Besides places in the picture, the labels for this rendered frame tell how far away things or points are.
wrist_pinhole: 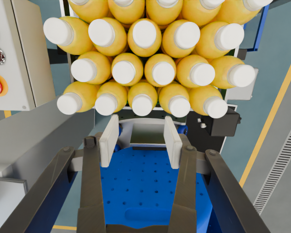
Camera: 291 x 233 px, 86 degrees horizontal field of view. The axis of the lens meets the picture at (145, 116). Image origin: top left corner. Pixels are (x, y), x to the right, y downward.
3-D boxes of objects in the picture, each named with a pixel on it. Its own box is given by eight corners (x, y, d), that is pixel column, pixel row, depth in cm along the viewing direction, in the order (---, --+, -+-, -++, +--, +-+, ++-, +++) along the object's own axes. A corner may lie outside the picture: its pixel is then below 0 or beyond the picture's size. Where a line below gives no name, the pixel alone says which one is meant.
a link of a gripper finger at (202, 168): (185, 161, 13) (221, 162, 13) (174, 133, 18) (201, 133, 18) (183, 175, 13) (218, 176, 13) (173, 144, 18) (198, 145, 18)
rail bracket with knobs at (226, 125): (192, 122, 53) (203, 136, 43) (195, 101, 50) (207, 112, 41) (221, 123, 53) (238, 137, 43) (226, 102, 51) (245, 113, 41)
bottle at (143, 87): (127, 83, 48) (117, 98, 31) (147, 71, 47) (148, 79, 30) (139, 102, 50) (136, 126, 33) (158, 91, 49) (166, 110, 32)
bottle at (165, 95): (171, 103, 50) (184, 127, 33) (151, 93, 49) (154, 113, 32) (182, 83, 48) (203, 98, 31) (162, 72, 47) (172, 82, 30)
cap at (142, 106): (128, 101, 31) (127, 103, 30) (145, 90, 30) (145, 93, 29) (139, 116, 32) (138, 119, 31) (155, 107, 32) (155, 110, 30)
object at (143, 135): (133, 130, 51) (129, 151, 39) (133, 123, 50) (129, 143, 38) (163, 130, 51) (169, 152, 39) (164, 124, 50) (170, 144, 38)
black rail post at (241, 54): (221, 60, 46) (236, 61, 38) (223, 49, 45) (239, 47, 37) (228, 60, 46) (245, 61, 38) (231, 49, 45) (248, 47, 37)
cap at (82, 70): (94, 82, 30) (91, 84, 28) (74, 78, 30) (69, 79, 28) (96, 61, 29) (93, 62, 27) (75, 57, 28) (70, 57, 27)
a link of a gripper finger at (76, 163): (95, 174, 13) (59, 173, 13) (108, 143, 18) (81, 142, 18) (93, 159, 13) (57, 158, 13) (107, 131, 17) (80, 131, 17)
